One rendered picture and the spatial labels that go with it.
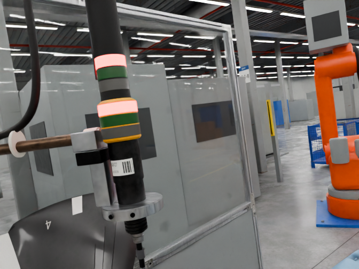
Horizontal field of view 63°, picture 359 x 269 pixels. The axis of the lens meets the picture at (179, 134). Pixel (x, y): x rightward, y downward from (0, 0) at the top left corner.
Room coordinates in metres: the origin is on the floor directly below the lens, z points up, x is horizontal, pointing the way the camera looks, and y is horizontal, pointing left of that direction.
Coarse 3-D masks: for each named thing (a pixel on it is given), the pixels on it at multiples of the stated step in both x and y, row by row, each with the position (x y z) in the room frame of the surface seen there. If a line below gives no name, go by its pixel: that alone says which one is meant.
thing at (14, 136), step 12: (24, 0) 0.35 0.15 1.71; (36, 36) 0.35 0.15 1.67; (36, 48) 0.35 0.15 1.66; (36, 60) 0.35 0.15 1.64; (36, 72) 0.35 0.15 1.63; (36, 84) 0.35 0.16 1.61; (36, 96) 0.35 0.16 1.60; (36, 108) 0.35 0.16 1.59; (24, 120) 0.35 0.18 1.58; (0, 132) 0.36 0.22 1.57; (12, 132) 0.35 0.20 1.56; (12, 144) 0.35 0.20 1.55
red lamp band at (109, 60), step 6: (108, 54) 0.32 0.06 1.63; (114, 54) 0.32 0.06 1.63; (120, 54) 0.32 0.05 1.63; (96, 60) 0.32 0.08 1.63; (102, 60) 0.32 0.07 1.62; (108, 60) 0.32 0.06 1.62; (114, 60) 0.32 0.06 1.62; (120, 60) 0.32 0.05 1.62; (96, 66) 0.32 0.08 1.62; (102, 66) 0.32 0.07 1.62; (126, 66) 0.33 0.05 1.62
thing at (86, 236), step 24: (48, 216) 0.47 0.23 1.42; (72, 216) 0.47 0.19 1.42; (96, 216) 0.46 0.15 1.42; (24, 240) 0.46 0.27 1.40; (48, 240) 0.45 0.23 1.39; (72, 240) 0.44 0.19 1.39; (96, 240) 0.43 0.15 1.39; (120, 240) 0.43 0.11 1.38; (24, 264) 0.44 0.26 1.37; (48, 264) 0.43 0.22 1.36; (72, 264) 0.42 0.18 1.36; (96, 264) 0.41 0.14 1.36; (120, 264) 0.41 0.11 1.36
